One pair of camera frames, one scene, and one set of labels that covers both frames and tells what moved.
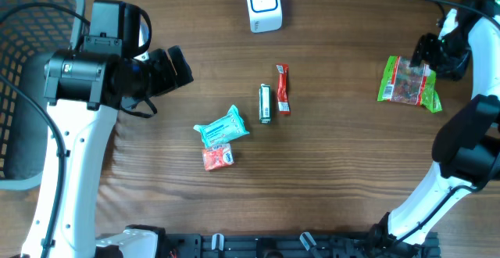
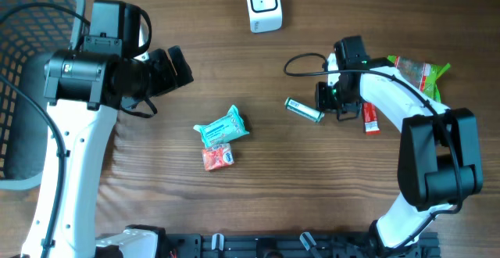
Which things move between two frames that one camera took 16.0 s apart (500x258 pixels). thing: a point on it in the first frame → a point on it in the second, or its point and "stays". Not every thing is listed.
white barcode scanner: [264, 4] stays
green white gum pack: [265, 103] → [304, 110]
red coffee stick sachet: [283, 88] → [370, 118]
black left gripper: [169, 80] stays
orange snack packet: [217, 155] stays
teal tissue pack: [223, 130] stays
